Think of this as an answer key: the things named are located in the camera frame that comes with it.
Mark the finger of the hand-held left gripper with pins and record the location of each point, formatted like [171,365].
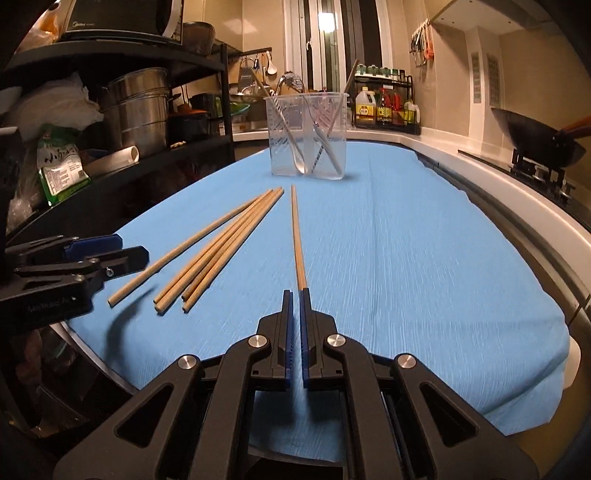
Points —
[94,244]
[124,259]

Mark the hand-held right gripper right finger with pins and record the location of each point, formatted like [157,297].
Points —
[304,341]

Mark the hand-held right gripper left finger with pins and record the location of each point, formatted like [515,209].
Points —
[288,341]

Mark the tan wooden chopstick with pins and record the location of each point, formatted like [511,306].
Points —
[298,240]
[352,74]

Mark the bundle of wooden chopsticks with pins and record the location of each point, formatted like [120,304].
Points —
[261,207]

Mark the clear plastic utensil holder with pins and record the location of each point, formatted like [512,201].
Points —
[295,115]

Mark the green food packet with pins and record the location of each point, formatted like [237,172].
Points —
[62,166]

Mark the white paper roll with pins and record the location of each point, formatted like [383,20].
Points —
[115,161]

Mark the blue table cloth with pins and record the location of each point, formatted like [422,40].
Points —
[415,277]

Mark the stacked stainless steel pots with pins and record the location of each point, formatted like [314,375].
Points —
[138,120]

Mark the white plastic bag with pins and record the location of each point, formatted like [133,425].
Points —
[55,110]

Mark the black pot with red lid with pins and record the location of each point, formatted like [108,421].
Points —
[187,124]

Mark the black cooking pot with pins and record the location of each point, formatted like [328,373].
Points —
[205,104]

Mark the black metal shelving rack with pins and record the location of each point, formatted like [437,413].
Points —
[115,53]

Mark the hanging metal grater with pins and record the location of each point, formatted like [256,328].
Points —
[246,81]

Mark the black microwave oven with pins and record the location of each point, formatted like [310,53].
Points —
[120,18]

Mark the black condiment rack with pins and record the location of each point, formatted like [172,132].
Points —
[388,129]

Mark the steel bowl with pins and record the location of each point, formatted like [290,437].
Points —
[198,39]

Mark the yellow cooking oil bottle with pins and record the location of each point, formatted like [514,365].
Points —
[365,110]

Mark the hanging white ladle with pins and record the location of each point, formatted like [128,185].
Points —
[271,69]

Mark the chrome kitchen faucet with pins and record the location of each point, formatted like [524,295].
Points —
[288,81]

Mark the dark soy sauce bottle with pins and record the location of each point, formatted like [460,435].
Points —
[384,110]

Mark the black gas stove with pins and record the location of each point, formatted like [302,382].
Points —
[489,161]

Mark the row of spice jars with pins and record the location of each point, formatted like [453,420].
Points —
[374,70]

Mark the kitchen window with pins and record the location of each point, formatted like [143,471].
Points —
[323,46]

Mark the hanging kitchen tools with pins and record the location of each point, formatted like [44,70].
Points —
[422,44]

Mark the wall vent grille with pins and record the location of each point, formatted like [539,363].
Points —
[475,78]
[493,81]

